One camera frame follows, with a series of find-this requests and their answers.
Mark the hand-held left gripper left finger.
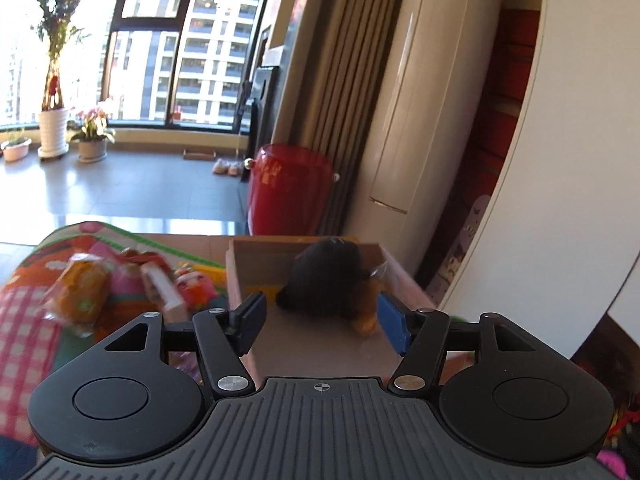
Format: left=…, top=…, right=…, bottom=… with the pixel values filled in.
left=103, top=292, right=268, bottom=397

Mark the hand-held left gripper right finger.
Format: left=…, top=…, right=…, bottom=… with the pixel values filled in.
left=377, top=293, right=544, bottom=396

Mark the cardboard box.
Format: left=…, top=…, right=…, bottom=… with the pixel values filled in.
left=142, top=232, right=438, bottom=386

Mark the yellow item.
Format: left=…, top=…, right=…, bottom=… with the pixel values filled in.
left=247, top=285, right=283, bottom=306

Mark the pink snack packet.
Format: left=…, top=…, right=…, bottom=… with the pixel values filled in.
left=174, top=269, right=221, bottom=313

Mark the black fabric bundle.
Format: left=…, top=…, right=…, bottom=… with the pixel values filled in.
left=276, top=238, right=365, bottom=319

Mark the small wrapped snack box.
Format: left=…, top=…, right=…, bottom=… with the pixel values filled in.
left=139, top=262, right=188, bottom=323

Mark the printed white board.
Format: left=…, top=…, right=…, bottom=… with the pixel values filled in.
left=436, top=194, right=493, bottom=306

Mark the orange clear-wrapped snack packet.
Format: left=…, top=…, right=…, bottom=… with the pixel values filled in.
left=42, top=253, right=115, bottom=337

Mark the colourful printed play mat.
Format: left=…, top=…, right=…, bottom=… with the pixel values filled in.
left=0, top=221, right=261, bottom=451

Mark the black standing board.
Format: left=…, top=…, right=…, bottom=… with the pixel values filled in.
left=239, top=25, right=286, bottom=147

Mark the white standing air conditioner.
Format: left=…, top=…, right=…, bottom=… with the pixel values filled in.
left=345, top=0, right=508, bottom=273

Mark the red shelf unit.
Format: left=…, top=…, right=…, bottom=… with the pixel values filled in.
left=415, top=7, right=543, bottom=306

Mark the pink orchid in pot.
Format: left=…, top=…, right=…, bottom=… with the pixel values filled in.
left=69, top=101, right=117, bottom=164

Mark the beige curtain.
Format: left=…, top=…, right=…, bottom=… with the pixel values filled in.
left=280, top=0, right=413, bottom=236

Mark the small white planter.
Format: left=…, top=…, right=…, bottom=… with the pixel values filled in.
left=0, top=132, right=33, bottom=163

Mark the tall plant in white pot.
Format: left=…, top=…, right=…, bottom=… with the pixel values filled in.
left=30, top=0, right=93, bottom=162

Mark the black window frame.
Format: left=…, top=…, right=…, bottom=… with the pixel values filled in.
left=97, top=0, right=308, bottom=128

